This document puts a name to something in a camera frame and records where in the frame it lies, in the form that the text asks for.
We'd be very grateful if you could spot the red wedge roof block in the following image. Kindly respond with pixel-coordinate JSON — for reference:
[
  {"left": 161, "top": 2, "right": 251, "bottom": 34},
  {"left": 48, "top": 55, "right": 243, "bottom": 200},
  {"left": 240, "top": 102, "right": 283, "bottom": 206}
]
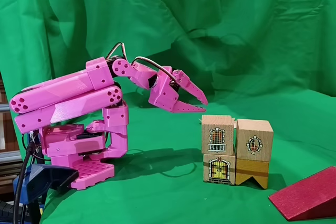
[{"left": 267, "top": 166, "right": 336, "bottom": 221}]

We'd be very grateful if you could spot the wooden block with balcony window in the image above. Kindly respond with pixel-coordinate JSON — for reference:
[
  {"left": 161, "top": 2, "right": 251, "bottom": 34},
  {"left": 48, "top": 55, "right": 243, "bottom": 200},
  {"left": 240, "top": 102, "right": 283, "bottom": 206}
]
[{"left": 201, "top": 115, "right": 235, "bottom": 156}]

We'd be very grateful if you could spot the wooden block with oval window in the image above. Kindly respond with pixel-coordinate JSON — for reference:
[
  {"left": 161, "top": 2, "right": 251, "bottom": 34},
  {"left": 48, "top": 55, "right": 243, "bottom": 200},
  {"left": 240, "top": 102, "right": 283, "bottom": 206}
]
[{"left": 235, "top": 119, "right": 274, "bottom": 162}]

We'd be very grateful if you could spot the green cloth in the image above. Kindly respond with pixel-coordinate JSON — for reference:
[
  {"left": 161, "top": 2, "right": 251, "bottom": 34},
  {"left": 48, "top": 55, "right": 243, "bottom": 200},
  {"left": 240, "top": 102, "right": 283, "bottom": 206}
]
[{"left": 0, "top": 0, "right": 336, "bottom": 224}]

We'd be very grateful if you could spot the wooden block with door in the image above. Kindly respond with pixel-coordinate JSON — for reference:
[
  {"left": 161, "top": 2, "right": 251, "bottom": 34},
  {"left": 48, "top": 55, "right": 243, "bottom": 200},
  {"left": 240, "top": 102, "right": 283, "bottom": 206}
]
[{"left": 202, "top": 153, "right": 237, "bottom": 186}]

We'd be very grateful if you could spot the yellow notched wooden block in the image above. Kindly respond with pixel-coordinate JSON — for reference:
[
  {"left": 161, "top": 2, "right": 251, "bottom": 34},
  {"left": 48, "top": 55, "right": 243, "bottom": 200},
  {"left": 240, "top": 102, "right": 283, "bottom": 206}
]
[{"left": 235, "top": 157, "right": 270, "bottom": 190}]

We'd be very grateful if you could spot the blue controller board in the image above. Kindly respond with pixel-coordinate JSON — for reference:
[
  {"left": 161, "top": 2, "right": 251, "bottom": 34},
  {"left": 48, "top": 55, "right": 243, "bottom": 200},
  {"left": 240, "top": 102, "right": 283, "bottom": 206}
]
[{"left": 27, "top": 129, "right": 43, "bottom": 156}]

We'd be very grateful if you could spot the blue and black table clamp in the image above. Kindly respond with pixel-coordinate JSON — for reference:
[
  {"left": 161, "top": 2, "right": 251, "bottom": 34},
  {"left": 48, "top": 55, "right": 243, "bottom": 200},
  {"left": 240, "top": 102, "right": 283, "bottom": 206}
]
[{"left": 12, "top": 163, "right": 79, "bottom": 224}]

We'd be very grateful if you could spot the wooden shelf unit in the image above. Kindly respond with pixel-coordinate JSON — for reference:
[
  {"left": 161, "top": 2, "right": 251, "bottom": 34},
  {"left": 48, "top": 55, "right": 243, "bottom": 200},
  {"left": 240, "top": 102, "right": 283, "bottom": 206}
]
[{"left": 0, "top": 73, "right": 22, "bottom": 204}]

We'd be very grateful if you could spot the black ribbed tyre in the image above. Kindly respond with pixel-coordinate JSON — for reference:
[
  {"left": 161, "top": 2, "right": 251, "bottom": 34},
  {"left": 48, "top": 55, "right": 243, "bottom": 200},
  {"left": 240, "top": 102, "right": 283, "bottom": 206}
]
[{"left": 0, "top": 199, "right": 16, "bottom": 224}]

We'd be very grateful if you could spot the gripper servo cable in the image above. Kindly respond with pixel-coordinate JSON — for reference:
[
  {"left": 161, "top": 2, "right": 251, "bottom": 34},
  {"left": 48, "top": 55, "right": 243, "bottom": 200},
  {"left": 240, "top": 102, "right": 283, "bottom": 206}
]
[{"left": 131, "top": 56, "right": 182, "bottom": 86}]

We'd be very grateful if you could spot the wrist servo cable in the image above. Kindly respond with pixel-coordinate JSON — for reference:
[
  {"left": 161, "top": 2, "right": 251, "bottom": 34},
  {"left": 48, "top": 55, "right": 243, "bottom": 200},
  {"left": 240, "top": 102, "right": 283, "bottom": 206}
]
[{"left": 106, "top": 42, "right": 129, "bottom": 65}]

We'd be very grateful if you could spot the black power cable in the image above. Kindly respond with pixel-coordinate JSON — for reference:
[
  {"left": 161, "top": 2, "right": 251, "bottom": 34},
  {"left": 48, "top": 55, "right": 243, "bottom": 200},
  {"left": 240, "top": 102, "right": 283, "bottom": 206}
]
[{"left": 13, "top": 142, "right": 36, "bottom": 224}]

